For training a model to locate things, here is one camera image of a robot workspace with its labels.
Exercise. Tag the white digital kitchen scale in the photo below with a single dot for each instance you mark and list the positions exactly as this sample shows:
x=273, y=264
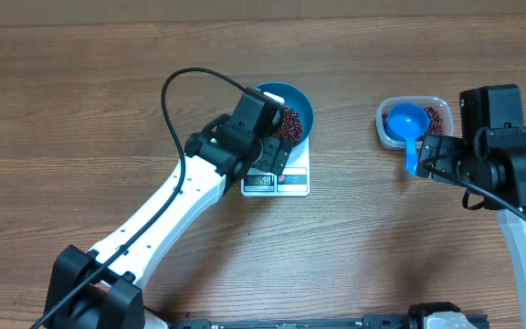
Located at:
x=294, y=180

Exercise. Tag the clear plastic container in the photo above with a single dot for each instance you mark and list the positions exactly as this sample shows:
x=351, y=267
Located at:
x=442, y=108

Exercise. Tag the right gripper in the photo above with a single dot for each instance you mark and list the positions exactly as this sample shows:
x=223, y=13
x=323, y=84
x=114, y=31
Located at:
x=448, y=156

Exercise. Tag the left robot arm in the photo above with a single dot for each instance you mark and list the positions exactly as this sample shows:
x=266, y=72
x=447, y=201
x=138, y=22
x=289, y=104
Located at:
x=103, y=287

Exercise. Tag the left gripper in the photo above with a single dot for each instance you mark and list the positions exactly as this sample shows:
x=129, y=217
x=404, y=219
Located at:
x=277, y=153

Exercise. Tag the blue plastic measuring scoop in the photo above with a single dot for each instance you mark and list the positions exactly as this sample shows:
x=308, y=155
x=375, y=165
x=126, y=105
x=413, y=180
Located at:
x=408, y=122

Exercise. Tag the teal bowl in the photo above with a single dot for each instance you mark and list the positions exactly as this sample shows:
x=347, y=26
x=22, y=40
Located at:
x=295, y=99

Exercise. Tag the red beans in bowl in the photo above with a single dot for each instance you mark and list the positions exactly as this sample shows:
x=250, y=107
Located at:
x=291, y=127

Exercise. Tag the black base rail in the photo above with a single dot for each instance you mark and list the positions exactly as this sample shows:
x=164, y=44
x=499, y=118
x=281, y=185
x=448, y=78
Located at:
x=374, y=321

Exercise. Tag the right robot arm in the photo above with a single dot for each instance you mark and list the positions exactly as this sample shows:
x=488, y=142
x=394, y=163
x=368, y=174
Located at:
x=489, y=160

